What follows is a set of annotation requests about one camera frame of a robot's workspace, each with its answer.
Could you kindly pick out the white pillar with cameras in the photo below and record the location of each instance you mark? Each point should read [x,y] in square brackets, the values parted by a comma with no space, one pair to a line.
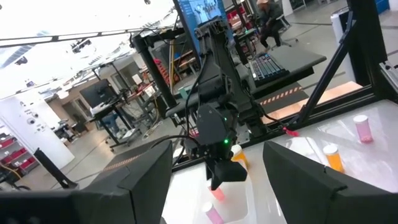
[31,133]

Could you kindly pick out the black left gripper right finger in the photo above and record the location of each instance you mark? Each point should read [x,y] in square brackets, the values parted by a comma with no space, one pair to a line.
[304,193]

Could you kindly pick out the black monitor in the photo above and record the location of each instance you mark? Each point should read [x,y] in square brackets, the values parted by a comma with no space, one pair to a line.
[98,93]

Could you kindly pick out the person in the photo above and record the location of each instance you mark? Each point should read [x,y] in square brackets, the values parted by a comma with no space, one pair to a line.
[270,18]

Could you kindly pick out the black aluminium table frame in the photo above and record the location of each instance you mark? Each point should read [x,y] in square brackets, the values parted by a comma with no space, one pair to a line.
[367,37]

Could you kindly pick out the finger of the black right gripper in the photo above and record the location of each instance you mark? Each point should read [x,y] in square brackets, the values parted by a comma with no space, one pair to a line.
[212,174]
[231,171]

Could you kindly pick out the dark grey side desk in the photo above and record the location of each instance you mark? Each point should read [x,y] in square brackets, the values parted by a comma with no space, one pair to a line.
[295,59]

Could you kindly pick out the orange medicine bottle white cap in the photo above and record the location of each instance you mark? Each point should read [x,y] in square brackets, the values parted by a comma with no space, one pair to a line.
[241,157]
[334,160]

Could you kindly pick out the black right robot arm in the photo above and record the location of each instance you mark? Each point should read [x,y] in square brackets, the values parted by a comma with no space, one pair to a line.
[217,71]

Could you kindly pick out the backlit computer keyboard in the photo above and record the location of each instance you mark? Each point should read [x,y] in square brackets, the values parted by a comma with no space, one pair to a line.
[267,68]

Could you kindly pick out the small teal box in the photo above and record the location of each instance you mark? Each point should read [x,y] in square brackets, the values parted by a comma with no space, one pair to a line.
[184,94]

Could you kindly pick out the clear plastic bin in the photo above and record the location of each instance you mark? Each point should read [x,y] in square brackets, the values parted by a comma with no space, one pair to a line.
[236,202]

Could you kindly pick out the black stand leg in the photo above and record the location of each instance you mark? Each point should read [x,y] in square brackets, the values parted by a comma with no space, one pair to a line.
[53,168]

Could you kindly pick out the black slanted pole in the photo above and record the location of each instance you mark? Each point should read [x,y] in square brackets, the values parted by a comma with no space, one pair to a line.
[155,71]

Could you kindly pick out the red clip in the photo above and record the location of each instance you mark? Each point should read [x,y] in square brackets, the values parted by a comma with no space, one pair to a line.
[290,132]

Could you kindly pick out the red storage bins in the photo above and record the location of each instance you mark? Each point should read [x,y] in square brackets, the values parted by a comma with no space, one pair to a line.
[18,155]

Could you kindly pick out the black workshop desk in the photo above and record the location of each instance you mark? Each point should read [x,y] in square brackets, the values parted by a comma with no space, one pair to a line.
[109,115]

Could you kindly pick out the white appliance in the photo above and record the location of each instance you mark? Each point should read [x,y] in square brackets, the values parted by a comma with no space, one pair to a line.
[339,37]

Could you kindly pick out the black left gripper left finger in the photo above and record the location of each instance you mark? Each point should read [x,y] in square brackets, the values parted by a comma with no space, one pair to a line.
[124,196]

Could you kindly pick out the monitor with blue screen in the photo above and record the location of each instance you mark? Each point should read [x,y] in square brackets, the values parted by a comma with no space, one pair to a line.
[189,18]

